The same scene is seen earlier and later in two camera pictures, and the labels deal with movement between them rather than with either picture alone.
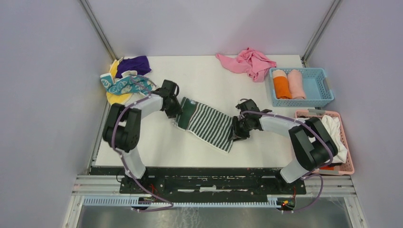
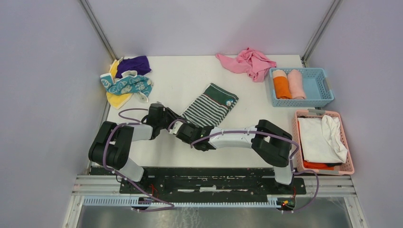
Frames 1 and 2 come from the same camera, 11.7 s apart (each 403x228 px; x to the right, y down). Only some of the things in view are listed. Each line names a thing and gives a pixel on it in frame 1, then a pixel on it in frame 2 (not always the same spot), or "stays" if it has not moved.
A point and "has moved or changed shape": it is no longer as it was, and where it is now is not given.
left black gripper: (178, 109) → (168, 112)
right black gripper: (237, 134) → (194, 126)
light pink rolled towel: (295, 80) stays
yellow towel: (116, 99) stays
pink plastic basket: (347, 168) stays
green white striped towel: (212, 127) has moved or changed shape
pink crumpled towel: (249, 61) stays
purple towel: (140, 64) stays
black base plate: (206, 184) stays
